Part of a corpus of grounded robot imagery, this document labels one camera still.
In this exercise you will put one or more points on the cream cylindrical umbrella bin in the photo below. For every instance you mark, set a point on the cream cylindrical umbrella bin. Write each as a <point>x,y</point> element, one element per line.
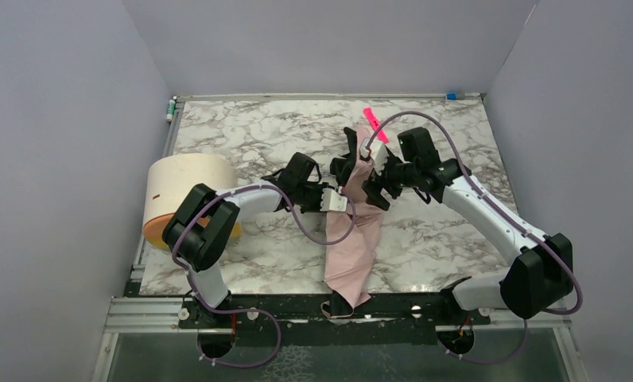
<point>170,180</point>

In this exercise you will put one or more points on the green white marker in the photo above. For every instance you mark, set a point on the green white marker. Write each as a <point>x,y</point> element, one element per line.
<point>170,111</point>

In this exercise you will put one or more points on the pink folding umbrella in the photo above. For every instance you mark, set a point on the pink folding umbrella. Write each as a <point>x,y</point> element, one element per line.
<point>349,263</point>

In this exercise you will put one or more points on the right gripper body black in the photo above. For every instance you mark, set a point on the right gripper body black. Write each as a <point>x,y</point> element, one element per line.
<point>378,181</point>

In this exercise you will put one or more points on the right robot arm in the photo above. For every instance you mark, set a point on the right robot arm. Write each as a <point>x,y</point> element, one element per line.
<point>539,265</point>

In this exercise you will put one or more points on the pink highlighter marker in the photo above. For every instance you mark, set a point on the pink highlighter marker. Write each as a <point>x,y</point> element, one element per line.
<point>374,123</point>

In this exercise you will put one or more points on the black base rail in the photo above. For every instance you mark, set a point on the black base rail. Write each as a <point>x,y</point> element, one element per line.
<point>323,319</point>

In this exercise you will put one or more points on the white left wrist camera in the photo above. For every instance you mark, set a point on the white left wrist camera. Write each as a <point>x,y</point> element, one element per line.
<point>333,201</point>

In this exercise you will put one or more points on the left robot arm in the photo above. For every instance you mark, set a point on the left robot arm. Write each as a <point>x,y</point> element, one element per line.
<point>199,231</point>

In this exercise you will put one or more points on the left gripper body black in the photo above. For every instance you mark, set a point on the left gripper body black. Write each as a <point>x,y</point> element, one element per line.
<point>342,172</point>

